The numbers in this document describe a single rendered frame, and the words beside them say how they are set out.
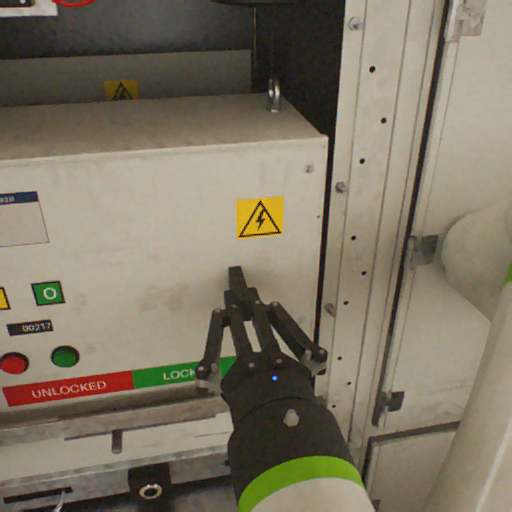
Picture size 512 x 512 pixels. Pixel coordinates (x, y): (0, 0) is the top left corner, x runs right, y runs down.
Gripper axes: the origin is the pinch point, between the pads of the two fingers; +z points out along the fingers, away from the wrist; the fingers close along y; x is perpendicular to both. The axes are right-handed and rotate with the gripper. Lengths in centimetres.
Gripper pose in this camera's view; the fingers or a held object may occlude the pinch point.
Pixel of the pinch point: (239, 292)
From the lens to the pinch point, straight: 58.3
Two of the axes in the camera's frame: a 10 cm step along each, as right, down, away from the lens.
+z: -2.0, -5.2, 8.3
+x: 0.0, -8.5, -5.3
